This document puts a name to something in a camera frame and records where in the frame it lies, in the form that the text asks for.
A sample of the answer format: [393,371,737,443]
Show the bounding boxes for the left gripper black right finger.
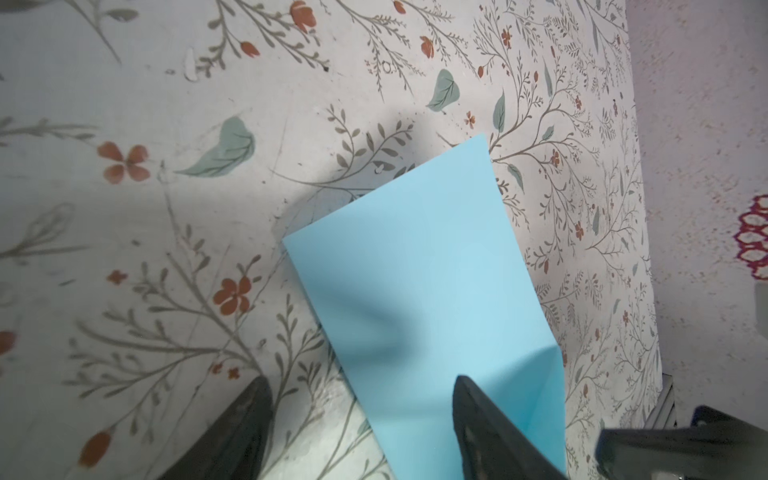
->
[452,375,565,480]

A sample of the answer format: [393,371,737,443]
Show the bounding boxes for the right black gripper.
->
[595,405,767,479]

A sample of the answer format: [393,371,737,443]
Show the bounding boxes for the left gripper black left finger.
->
[161,376,274,480]

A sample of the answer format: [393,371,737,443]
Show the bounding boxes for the light blue paper sheet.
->
[284,136,566,479]

